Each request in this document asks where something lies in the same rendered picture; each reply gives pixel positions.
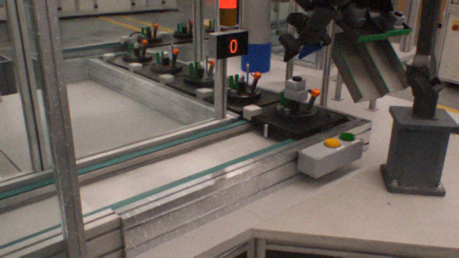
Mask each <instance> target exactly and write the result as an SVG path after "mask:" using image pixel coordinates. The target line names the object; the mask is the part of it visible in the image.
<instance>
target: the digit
mask: <svg viewBox="0 0 459 258"><path fill-rule="evenodd" d="M239 45H240V35H239V34H236V35H231V36H227V56H232V55H236V54H239Z"/></svg>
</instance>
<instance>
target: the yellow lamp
mask: <svg viewBox="0 0 459 258"><path fill-rule="evenodd" d="M219 25H221V26H234V25H236V8H234V9H223V8H219Z"/></svg>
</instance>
